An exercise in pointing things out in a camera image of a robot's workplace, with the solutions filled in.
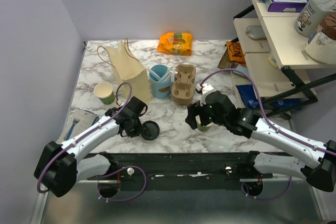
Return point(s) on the beige shelf rack black frame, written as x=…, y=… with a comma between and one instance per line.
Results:
x=278, y=64

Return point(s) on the blue snack bag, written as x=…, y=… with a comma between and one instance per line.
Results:
x=250, y=101

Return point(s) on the blue straw holder cup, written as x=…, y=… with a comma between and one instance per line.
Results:
x=160, y=81

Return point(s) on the orange snack bag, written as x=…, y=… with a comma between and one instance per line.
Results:
x=176, y=44

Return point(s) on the razor blister pack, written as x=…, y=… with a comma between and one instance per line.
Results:
x=79, y=121

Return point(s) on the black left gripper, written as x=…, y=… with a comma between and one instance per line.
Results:
x=132, y=134

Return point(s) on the orange brown snack packet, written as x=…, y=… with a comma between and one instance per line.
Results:
x=233, y=56

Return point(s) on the cartoon paper roll brown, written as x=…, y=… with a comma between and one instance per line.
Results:
x=321, y=44

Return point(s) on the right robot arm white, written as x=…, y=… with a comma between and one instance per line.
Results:
x=311, y=160

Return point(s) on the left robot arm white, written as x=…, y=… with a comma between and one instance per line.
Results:
x=62, y=165

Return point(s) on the purple tissue box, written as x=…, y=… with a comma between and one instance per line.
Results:
x=283, y=6

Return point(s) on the brown pulp cup carrier stack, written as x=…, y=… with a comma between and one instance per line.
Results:
x=183, y=85

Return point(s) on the grey computer mouse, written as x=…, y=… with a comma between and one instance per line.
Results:
x=255, y=32

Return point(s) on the green paper cup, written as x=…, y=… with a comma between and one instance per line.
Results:
x=203, y=128
x=104, y=92

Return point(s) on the cartoon paper roll grey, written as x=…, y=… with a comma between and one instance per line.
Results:
x=312, y=15

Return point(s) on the beige paper bag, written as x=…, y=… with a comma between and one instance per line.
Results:
x=126, y=67

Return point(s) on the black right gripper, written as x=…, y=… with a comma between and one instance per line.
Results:
x=193, y=109

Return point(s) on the black plastic cup lid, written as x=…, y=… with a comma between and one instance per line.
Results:
x=150, y=130

